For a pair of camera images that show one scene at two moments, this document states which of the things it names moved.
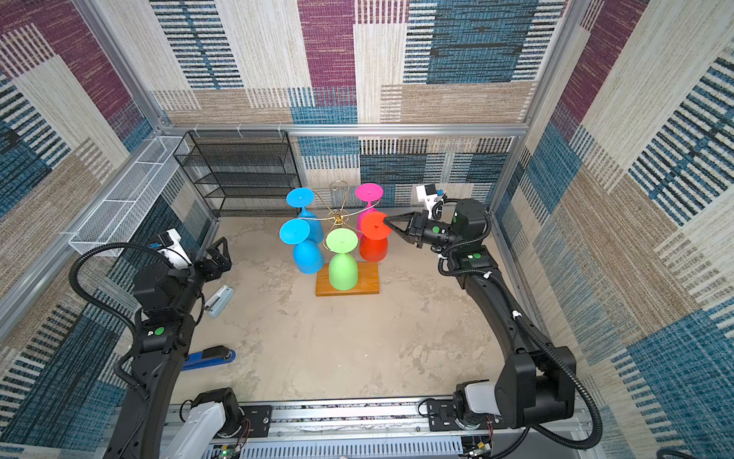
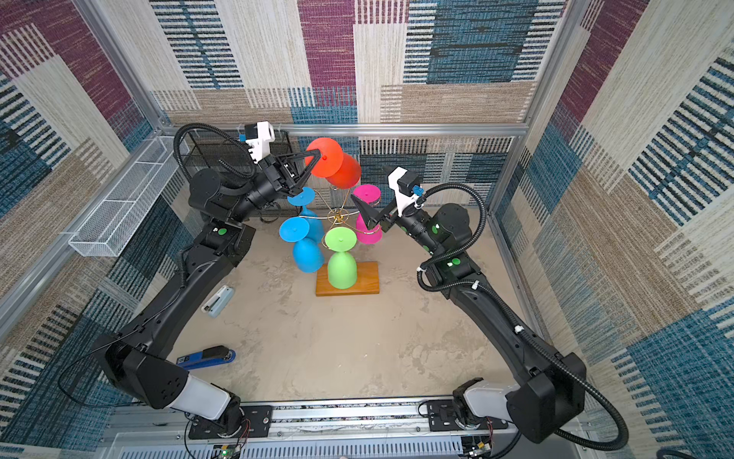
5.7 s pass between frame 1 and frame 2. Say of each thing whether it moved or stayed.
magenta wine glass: stayed
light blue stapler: stayed
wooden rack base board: stayed
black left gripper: moved
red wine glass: moved
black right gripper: moved
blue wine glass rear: stayed
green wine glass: stayed
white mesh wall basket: stayed
